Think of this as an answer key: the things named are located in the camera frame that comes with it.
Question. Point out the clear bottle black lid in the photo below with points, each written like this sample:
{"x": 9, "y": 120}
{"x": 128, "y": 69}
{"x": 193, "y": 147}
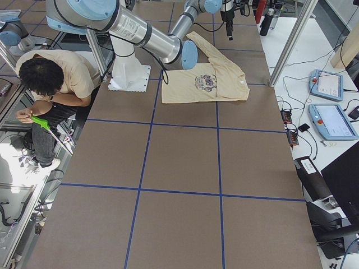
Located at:
{"x": 276, "y": 14}

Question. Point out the blue teach pendant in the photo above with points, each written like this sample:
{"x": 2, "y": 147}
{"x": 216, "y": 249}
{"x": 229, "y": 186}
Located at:
{"x": 326, "y": 85}
{"x": 332, "y": 123}

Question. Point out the lower orange black adapter box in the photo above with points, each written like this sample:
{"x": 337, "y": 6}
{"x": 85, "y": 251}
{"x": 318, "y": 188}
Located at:
{"x": 292, "y": 137}

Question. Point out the red cylindrical bottle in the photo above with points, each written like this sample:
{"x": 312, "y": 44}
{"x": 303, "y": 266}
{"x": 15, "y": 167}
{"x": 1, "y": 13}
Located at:
{"x": 260, "y": 9}

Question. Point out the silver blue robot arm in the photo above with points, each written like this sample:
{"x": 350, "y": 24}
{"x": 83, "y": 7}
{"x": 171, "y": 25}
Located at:
{"x": 76, "y": 17}
{"x": 196, "y": 14}

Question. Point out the lower blue teach pendant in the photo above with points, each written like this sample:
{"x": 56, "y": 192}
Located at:
{"x": 332, "y": 123}

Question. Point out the black bottle steel cap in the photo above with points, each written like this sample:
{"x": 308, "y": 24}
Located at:
{"x": 265, "y": 25}

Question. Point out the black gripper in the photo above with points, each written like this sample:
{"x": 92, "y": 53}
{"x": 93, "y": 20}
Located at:
{"x": 228, "y": 14}

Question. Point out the beige long-sleeve graphic shirt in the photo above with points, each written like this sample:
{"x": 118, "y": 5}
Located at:
{"x": 217, "y": 80}

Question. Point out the upper orange black adapter box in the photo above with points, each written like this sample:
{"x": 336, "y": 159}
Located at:
{"x": 286, "y": 116}

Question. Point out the aluminium frame post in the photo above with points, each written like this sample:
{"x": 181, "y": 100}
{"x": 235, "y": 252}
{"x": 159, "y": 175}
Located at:
{"x": 293, "y": 38}

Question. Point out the green handled scissors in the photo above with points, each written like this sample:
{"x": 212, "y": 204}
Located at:
{"x": 44, "y": 124}

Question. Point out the seated person beige shirt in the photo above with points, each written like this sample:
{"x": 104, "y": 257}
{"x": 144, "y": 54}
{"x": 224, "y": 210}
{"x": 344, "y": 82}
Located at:
{"x": 63, "y": 83}

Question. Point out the wooden board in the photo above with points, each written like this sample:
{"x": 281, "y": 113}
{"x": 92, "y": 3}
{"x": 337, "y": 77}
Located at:
{"x": 347, "y": 51}

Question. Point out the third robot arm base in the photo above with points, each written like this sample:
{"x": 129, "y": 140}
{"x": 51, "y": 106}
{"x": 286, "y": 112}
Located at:
{"x": 15, "y": 36}

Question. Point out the black monitor stand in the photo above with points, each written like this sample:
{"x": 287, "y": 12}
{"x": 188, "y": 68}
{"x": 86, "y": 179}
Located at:
{"x": 333, "y": 233}

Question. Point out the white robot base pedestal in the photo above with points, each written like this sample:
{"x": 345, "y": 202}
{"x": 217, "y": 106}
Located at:
{"x": 128, "y": 74}

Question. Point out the upper blue teach pendant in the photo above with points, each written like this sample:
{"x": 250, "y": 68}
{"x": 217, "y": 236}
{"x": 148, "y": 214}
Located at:
{"x": 326, "y": 85}

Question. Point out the brown paper roll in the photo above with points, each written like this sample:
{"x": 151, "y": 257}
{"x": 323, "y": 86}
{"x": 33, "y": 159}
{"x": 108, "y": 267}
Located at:
{"x": 313, "y": 185}

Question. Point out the black monitor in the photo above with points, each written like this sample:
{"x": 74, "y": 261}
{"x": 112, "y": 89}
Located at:
{"x": 341, "y": 177}

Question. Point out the small black square device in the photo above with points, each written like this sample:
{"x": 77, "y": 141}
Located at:
{"x": 304, "y": 127}

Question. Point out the orange black adapter box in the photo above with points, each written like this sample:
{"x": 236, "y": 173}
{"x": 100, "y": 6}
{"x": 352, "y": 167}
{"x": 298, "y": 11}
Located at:
{"x": 286, "y": 116}
{"x": 292, "y": 137}

